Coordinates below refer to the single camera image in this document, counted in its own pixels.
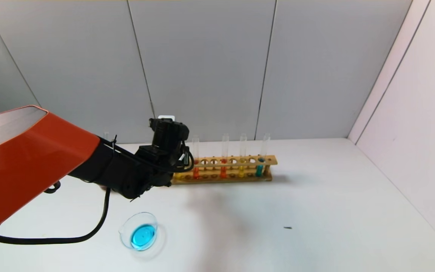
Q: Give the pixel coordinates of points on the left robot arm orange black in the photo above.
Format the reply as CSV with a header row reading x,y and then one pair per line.
x,y
32,158

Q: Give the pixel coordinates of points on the orange pigment glass test tube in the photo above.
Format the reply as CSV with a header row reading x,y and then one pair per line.
x,y
223,172
196,173

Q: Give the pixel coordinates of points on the blue pigment glass test tube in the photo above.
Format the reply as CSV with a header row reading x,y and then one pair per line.
x,y
106,136

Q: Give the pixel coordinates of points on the clear glass dish with spout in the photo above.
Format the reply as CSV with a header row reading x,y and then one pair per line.
x,y
142,236

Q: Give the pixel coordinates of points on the teal pigment glass test tube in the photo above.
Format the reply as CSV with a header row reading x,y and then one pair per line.
x,y
259,170

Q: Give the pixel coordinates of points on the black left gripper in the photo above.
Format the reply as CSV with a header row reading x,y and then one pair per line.
x,y
174,168

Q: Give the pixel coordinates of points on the wooden test tube rack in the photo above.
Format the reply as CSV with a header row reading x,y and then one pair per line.
x,y
232,180

